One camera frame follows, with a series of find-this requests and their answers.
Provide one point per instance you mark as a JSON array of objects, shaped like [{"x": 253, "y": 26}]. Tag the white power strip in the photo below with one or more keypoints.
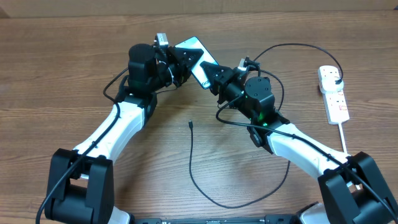
[{"x": 335, "y": 103}]

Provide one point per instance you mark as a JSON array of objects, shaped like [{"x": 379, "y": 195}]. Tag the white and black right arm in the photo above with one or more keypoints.
[{"x": 352, "y": 187}]

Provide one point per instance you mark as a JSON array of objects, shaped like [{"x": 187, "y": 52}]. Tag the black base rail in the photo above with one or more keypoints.
[{"x": 267, "y": 219}]

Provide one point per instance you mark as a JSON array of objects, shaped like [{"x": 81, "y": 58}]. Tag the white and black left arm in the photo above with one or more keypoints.
[{"x": 81, "y": 181}]

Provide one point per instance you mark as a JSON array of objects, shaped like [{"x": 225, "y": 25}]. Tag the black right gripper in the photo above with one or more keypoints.
[{"x": 223, "y": 77}]

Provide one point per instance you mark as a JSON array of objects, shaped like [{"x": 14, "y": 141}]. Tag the blue Galaxy smartphone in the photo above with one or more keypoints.
[{"x": 194, "y": 45}]

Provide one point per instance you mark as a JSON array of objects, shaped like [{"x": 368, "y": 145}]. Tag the white charger plug adapter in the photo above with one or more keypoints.
[{"x": 330, "y": 84}]

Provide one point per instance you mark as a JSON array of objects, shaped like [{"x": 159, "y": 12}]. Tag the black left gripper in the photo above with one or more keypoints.
[{"x": 185, "y": 65}]

